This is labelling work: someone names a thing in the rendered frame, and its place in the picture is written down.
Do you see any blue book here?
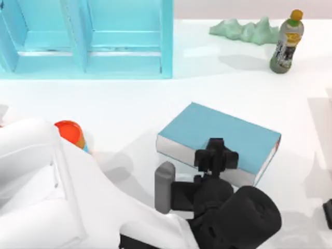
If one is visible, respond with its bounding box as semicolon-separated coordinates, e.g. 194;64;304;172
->
156;101;282;188

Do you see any pale grey rounded box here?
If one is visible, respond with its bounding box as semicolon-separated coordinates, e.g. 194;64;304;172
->
155;161;176;215

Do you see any mint green mountain-shaped ornament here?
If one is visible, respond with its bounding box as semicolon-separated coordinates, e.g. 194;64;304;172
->
209;17;281;47

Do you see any grey bottle with orange cap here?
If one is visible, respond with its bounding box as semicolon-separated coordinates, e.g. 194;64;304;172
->
269;9;305;75

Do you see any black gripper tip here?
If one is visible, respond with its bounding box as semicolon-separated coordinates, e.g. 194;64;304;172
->
322;198;332;230

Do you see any light blue rack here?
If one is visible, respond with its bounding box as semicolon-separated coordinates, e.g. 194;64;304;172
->
0;0;174;80

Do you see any orange-topped colourful bottle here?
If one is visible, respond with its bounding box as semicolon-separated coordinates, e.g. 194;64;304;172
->
53;119;91;156

